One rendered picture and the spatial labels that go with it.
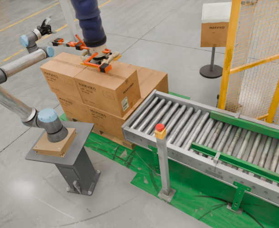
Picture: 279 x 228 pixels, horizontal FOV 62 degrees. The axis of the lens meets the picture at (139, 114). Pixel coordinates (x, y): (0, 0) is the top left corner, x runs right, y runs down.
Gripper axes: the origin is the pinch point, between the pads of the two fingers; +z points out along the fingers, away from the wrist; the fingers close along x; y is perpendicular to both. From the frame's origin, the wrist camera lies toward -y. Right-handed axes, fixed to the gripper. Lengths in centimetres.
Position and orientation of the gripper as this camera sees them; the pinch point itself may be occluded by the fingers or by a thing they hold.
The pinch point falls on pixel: (53, 23)
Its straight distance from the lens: 243.7
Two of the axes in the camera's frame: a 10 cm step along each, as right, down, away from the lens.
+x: -1.3, -7.2, -6.8
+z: 5.3, -6.3, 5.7
